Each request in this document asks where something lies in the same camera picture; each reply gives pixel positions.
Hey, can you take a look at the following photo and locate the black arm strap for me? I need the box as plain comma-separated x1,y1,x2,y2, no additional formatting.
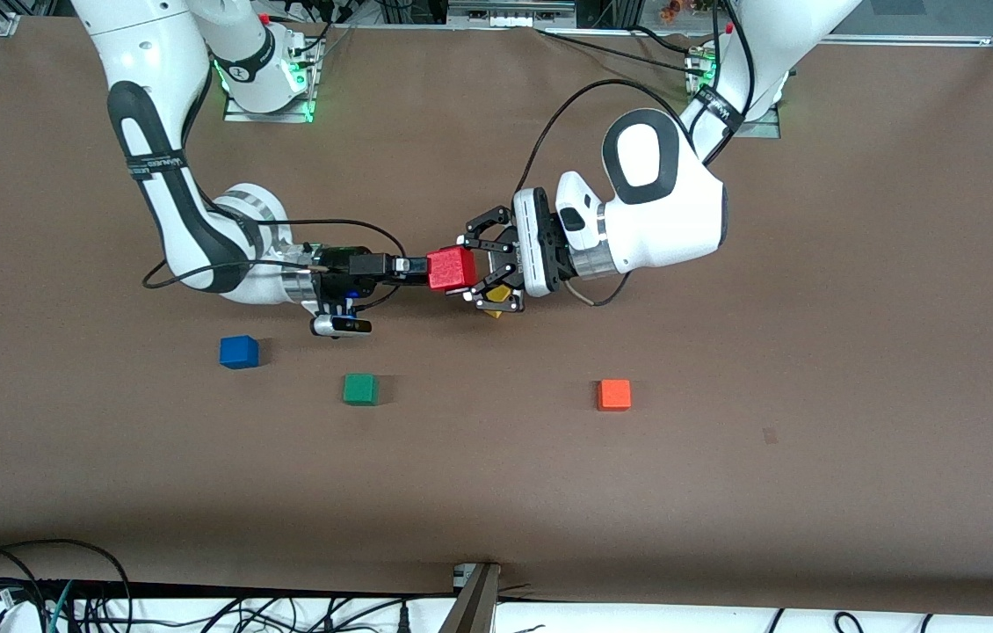
694,88,745,126
126,154,190,181

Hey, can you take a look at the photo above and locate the long black table cable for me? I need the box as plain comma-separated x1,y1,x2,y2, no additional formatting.
536,29,699,73

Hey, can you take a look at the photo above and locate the teal cable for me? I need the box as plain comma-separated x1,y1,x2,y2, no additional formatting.
47,580,76,633

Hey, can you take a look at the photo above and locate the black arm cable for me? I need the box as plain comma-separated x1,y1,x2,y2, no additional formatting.
142,217,410,291
517,0,757,309

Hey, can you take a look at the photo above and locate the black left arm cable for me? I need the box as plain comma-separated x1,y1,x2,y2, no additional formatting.
517,0,757,309

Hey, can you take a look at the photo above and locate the silver metal box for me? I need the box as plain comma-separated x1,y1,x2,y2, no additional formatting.
448,0,576,29

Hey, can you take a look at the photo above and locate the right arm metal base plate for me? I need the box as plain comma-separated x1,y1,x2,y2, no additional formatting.
223,35,315,124

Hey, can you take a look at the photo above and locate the black left arm strap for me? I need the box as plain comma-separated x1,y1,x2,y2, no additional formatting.
694,88,745,126

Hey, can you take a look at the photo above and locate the large black looped cable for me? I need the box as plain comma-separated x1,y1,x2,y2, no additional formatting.
0,538,133,633

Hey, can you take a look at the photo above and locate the red wooden cube block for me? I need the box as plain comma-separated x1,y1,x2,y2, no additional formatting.
427,246,477,293

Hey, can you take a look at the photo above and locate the brown table cover sheet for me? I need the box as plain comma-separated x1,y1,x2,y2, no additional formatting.
0,16,993,616

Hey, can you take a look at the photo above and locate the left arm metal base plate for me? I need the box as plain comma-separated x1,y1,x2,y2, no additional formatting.
685,44,783,139

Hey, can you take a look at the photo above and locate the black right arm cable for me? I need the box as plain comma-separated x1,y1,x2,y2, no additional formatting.
142,217,410,291

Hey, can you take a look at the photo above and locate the black right arm strap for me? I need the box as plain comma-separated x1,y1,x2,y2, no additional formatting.
126,154,190,181

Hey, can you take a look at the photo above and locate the short black table cable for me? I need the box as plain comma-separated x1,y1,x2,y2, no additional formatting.
628,25,704,58

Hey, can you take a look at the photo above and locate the blue wooden cube block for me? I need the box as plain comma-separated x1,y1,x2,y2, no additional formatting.
219,335,260,370

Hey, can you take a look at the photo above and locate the green wooden cube block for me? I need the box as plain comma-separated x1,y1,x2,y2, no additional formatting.
342,373,380,407

